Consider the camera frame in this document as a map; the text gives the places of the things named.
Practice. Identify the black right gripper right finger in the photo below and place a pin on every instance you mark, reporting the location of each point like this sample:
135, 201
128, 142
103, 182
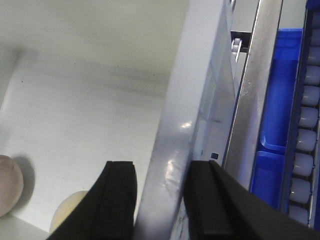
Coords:
219, 208

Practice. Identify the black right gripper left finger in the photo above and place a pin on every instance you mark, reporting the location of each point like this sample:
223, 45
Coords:
107, 210

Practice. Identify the yellow plush burger toy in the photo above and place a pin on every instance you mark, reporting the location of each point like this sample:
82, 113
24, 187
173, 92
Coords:
65, 208

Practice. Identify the grey smiley plush ball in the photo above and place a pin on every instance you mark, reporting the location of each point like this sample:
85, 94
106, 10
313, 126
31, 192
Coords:
11, 184

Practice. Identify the white Totelife plastic crate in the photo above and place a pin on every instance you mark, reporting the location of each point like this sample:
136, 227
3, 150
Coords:
84, 82

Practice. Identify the blue bin upper right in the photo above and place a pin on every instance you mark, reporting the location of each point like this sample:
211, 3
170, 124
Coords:
268, 172

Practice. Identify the white roller track right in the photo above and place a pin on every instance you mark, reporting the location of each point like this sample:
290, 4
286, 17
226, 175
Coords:
300, 197

